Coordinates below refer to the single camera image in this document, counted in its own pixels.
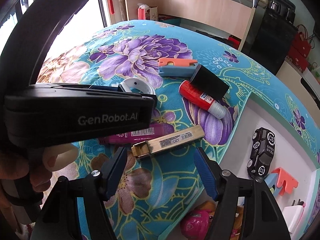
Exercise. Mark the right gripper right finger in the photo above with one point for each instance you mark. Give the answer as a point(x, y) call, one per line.
point(262, 217)

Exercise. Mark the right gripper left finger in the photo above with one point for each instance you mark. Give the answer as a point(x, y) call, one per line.
point(59, 218)

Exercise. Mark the orange blue foam block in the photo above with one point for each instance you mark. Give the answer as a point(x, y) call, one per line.
point(175, 67)
point(280, 182)

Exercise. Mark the cream plastic frame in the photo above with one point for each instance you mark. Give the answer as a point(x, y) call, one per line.
point(137, 83)

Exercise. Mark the gold harmonica box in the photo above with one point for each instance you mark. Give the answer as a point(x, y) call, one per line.
point(155, 146)

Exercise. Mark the magenta pen tube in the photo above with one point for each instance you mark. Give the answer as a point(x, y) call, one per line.
point(154, 131)

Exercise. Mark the red glue bottle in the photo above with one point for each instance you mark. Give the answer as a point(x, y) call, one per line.
point(201, 99)

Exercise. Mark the black power adapter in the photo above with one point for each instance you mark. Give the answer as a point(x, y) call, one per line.
point(206, 81)

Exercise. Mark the person's left hand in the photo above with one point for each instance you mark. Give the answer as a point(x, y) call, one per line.
point(14, 166)

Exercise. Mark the white charger plug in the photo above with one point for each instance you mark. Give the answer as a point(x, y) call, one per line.
point(292, 215)

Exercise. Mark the pink puppy toy figure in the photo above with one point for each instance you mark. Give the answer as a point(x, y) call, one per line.
point(196, 222)

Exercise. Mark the white tray green rim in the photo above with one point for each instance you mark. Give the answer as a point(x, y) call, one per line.
point(296, 137)

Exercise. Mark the black toy car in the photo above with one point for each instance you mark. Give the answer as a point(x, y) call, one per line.
point(262, 153)

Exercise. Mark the white TV stand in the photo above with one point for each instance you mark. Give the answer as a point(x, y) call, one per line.
point(302, 84)

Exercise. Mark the red paper bag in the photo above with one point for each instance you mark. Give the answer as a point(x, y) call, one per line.
point(145, 12)

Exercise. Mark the red gift box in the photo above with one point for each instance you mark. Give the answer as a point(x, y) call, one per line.
point(297, 59)

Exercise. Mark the red gift bag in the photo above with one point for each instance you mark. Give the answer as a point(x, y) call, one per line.
point(301, 41)

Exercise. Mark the black water dispenser cabinet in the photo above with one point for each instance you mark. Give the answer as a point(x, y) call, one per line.
point(274, 37)

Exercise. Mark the curved wooden counter desk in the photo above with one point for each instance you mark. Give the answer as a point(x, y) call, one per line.
point(229, 16)

